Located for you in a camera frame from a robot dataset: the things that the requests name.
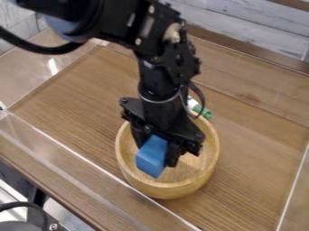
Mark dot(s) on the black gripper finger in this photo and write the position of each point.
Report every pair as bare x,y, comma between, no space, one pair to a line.
142,132
181,145

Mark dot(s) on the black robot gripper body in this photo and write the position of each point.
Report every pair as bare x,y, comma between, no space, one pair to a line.
169,115

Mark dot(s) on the blue rectangular block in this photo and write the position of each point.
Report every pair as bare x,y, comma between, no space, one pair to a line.
151,156

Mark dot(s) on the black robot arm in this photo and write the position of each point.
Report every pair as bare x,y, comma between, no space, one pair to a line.
150,28

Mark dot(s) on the brown wooden bowl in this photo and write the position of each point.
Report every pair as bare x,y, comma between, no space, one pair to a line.
179,181

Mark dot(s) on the green white marker pen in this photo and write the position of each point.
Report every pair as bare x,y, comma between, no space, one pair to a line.
194,106

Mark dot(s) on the black metal table frame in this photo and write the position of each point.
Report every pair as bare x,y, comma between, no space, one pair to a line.
42,220

